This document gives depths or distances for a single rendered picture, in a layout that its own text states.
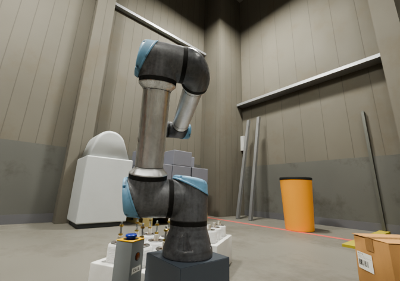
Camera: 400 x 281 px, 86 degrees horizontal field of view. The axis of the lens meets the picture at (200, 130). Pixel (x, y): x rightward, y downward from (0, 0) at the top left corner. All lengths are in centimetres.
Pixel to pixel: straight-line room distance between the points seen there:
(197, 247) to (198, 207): 11
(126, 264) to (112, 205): 247
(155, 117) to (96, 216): 272
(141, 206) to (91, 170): 259
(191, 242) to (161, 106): 40
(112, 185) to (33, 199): 115
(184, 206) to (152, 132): 24
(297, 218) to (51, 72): 435
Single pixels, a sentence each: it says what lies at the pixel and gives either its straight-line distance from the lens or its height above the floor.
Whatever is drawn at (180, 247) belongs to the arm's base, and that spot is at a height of 33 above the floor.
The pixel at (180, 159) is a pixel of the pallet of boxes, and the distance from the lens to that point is 361.
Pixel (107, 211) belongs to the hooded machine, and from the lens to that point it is 331.
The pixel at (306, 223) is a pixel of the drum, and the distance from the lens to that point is 352.
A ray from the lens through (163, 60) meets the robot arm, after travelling 66.
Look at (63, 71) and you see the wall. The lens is 438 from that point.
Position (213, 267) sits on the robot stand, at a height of 28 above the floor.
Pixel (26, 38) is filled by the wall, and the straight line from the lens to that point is 453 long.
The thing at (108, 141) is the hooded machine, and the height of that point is 113.
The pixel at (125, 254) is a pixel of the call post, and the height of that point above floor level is 27.
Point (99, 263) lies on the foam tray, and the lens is 115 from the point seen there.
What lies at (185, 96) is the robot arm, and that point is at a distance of 79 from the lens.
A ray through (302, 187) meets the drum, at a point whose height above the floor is 58.
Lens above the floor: 48
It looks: 16 degrees up
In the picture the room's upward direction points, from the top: 2 degrees clockwise
